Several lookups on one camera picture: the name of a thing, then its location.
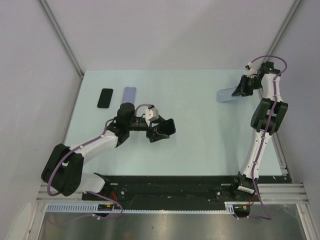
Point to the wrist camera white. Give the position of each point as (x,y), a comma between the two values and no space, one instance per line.
(251,71)
(151,114)

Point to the white slotted cable duct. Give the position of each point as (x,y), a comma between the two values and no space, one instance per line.
(102,208)

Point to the aluminium corner frame post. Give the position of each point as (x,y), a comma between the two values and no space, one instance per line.
(284,28)
(48,13)

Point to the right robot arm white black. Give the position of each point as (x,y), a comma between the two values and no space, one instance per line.
(244,184)

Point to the lilac phone case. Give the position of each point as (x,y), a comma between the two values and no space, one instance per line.
(129,95)

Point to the aluminium corner frame post left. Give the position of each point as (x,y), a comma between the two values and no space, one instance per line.
(48,13)

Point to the light blue phone case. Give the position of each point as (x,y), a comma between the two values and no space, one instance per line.
(225,95)

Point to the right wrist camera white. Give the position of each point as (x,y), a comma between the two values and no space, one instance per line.
(251,71)

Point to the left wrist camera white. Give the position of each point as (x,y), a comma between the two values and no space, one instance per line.
(151,114)

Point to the black smartphone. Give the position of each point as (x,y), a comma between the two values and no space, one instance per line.
(105,98)

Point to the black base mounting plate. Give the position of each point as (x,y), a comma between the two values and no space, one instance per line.
(171,193)

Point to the aluminium corner frame post right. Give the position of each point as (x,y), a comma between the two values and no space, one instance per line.
(284,28)

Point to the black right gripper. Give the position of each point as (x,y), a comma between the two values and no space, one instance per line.
(242,89)

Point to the black phone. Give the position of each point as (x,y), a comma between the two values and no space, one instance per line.
(167,127)

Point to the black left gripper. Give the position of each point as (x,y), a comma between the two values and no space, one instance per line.
(154,135)

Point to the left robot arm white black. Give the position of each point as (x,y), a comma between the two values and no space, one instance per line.
(63,172)

